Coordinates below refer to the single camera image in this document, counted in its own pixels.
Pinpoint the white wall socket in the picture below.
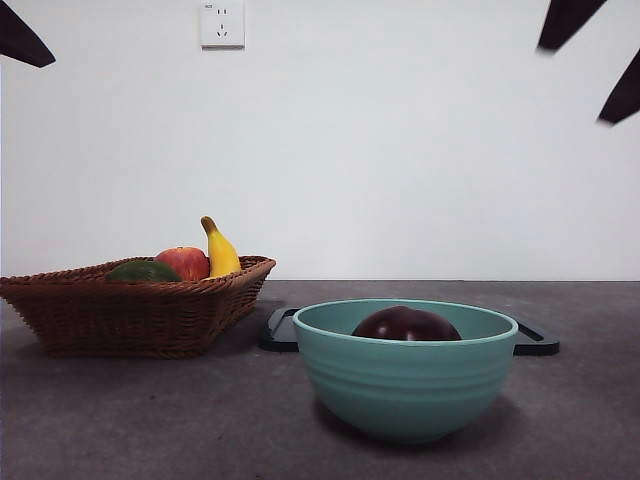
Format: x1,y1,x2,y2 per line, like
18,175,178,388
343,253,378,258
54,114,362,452
200,2,246,50

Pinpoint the red apple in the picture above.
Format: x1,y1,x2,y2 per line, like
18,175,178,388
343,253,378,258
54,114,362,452
154,246,211,283

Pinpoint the green avocado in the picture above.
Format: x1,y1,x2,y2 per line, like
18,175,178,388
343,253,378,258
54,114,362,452
104,258,184,283

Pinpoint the brown wicker basket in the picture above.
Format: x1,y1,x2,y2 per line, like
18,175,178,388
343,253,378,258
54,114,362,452
0,255,277,360

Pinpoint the black rectangular tray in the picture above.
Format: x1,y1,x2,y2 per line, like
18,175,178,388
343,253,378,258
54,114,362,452
257,307,561,357

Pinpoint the yellow banana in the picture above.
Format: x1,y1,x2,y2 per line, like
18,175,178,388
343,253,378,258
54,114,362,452
200,215,242,279

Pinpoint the teal ribbed bowl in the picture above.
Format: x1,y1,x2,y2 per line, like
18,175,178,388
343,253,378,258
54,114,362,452
292,298,519,445

